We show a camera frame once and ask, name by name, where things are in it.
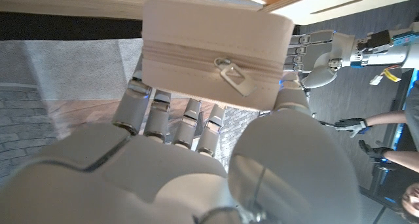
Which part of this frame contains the black gloved person hand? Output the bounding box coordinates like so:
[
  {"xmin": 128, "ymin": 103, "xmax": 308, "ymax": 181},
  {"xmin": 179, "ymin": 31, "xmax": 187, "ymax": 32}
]
[
  {"xmin": 333, "ymin": 117, "xmax": 373, "ymax": 139},
  {"xmin": 358, "ymin": 139, "xmax": 393, "ymax": 161}
]

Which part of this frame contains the person wearing blue jeans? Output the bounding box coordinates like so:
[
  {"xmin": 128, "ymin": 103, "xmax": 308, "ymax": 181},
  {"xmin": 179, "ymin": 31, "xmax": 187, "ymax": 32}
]
[{"xmin": 401, "ymin": 81, "xmax": 419, "ymax": 224}]

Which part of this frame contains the bare person forearm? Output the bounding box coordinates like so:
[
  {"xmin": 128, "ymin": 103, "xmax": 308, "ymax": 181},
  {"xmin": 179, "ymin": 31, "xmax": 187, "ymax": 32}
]
[
  {"xmin": 382, "ymin": 149, "xmax": 419, "ymax": 174},
  {"xmin": 364, "ymin": 111, "xmax": 409, "ymax": 127}
]

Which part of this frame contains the left wrist yellow tagged connector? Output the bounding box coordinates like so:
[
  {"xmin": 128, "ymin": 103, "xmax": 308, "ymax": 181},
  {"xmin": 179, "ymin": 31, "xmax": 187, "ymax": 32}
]
[{"xmin": 369, "ymin": 65, "xmax": 403, "ymax": 86}]

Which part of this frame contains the pink zippered jewelry box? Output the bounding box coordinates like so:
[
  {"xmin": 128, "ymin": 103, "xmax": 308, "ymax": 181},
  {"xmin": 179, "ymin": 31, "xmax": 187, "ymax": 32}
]
[{"xmin": 141, "ymin": 0, "xmax": 295, "ymax": 112}]

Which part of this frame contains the light wooden box with slot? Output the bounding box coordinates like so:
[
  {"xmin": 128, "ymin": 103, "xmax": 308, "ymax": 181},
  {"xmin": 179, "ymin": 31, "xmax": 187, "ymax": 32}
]
[{"xmin": 261, "ymin": 0, "xmax": 419, "ymax": 26}]

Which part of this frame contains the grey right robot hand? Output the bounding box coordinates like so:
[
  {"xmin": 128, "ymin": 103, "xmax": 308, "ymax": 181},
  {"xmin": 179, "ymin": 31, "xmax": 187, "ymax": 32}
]
[{"xmin": 0, "ymin": 55, "xmax": 361, "ymax": 224}]

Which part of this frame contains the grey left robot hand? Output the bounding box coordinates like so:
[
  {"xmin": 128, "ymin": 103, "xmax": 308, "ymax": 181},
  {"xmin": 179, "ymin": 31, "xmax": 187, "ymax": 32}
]
[{"xmin": 283, "ymin": 29, "xmax": 356, "ymax": 89}]

